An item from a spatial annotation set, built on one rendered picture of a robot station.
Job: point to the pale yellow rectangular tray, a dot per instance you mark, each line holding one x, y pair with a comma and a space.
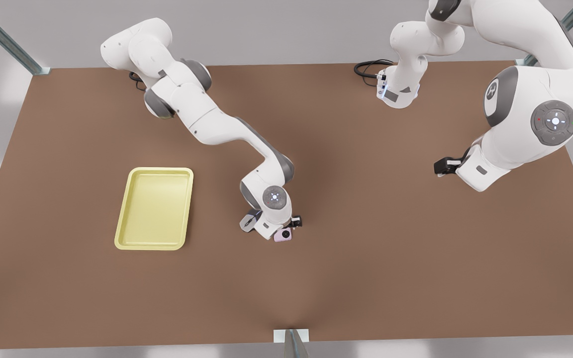
154, 209

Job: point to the silver frame post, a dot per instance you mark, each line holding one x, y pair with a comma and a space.
5, 40
292, 343
565, 25

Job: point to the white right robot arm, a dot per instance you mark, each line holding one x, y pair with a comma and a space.
207, 119

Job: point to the small pink box black dot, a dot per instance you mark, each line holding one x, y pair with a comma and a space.
283, 234

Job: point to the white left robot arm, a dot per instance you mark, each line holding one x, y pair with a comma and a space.
520, 94

